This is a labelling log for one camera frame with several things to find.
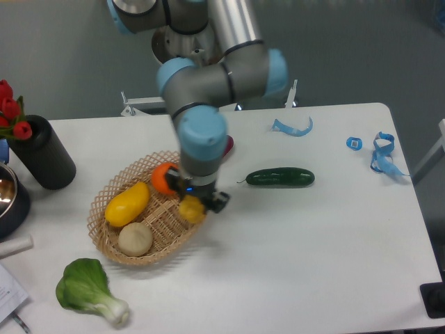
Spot pen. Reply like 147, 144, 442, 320
10, 312, 31, 334

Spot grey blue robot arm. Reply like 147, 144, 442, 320
108, 1, 289, 213

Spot small blue tag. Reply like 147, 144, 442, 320
346, 136, 363, 151

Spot dark pot with steel interior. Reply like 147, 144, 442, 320
1, 163, 31, 239

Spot blue strap piece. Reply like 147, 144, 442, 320
268, 116, 314, 138

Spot black device at table edge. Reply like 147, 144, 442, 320
420, 282, 444, 319

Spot purple sweet potato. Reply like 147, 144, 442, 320
222, 135, 234, 161

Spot green bok choy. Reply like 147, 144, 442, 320
56, 258, 129, 327

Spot blue ribbon strap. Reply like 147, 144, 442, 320
369, 131, 412, 177

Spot orange fruit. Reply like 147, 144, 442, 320
151, 162, 177, 196

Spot green cucumber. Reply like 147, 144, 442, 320
241, 167, 316, 188

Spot woven wicker basket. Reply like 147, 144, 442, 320
87, 151, 200, 266

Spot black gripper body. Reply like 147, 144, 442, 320
164, 168, 230, 214

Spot black cylindrical vase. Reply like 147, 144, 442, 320
7, 115, 76, 190

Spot white paper roll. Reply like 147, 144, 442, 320
0, 235, 33, 258

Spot beige round bun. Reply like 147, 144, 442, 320
118, 223, 153, 257

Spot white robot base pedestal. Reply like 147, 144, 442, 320
152, 24, 224, 67

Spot yellow mango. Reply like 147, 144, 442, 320
105, 182, 150, 228

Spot yellow bell pepper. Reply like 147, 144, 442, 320
179, 195, 206, 224

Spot red tulip flowers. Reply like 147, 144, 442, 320
1, 79, 33, 141

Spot white paper sheet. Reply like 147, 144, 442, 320
0, 265, 29, 321

